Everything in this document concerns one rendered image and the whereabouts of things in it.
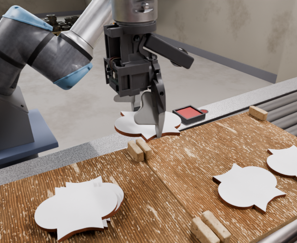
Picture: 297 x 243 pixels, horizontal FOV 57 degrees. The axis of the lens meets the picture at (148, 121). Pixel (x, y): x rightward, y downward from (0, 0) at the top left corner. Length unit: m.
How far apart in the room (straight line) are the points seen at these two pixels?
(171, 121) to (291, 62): 3.06
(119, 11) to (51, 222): 0.36
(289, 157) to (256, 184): 0.14
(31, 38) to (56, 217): 0.49
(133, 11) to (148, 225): 0.36
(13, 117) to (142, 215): 0.49
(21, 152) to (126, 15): 0.56
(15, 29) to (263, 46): 3.45
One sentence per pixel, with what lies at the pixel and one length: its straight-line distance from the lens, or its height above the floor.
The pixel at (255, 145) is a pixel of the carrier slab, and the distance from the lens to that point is 0.77.
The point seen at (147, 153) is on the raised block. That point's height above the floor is 0.96.
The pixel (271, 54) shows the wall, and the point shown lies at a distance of 3.92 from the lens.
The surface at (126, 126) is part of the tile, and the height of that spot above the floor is 1.06.
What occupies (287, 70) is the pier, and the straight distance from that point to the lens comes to 3.61.
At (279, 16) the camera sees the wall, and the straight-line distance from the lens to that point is 3.83.
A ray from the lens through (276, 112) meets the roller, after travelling 1.00.
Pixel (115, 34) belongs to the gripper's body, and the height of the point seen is 1.25.
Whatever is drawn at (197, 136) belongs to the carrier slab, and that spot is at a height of 0.94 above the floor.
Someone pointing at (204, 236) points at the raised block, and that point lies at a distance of 0.49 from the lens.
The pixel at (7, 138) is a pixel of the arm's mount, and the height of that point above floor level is 0.91.
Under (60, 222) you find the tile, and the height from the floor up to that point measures 0.96.
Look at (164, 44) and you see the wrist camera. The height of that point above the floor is 1.22.
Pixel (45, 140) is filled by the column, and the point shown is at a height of 0.87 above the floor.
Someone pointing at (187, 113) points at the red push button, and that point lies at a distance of 0.89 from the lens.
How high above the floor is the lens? 1.34
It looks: 30 degrees down
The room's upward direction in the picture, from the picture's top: straight up
